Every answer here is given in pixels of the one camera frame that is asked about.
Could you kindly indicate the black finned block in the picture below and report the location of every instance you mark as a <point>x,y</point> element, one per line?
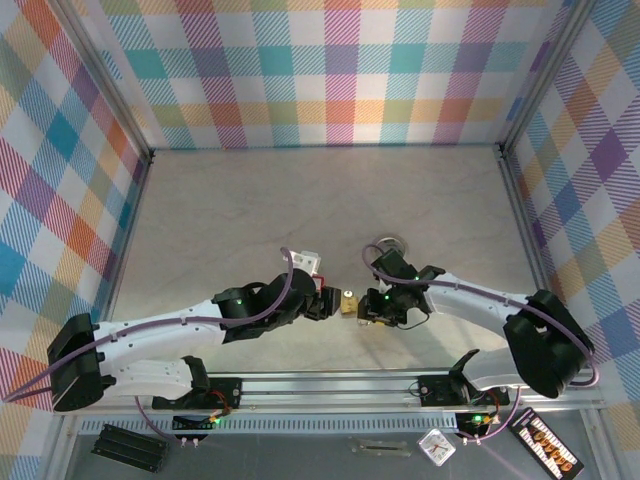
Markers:
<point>130,447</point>

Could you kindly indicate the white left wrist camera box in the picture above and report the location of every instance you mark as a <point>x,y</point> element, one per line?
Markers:
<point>305,261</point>

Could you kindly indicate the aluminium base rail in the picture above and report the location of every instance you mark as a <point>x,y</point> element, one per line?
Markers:
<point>325,390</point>

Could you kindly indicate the black electronics module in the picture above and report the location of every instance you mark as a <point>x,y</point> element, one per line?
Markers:
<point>475,422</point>
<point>195,424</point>

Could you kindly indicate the small white clock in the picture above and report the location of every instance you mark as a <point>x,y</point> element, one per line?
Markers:
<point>436,447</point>

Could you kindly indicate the black card with orange print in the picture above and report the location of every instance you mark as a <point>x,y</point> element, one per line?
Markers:
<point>550,445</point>

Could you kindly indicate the clear tape roll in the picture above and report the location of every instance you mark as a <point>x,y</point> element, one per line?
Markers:
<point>404,246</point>

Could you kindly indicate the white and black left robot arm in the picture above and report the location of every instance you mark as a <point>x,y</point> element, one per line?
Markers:
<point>150,337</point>

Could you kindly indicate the aluminium frame post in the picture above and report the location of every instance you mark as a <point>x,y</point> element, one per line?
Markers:
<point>107,90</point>
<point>547,75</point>

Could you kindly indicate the aluminium frame floor rail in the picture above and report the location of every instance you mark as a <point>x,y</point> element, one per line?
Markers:
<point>132,220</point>
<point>525,225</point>

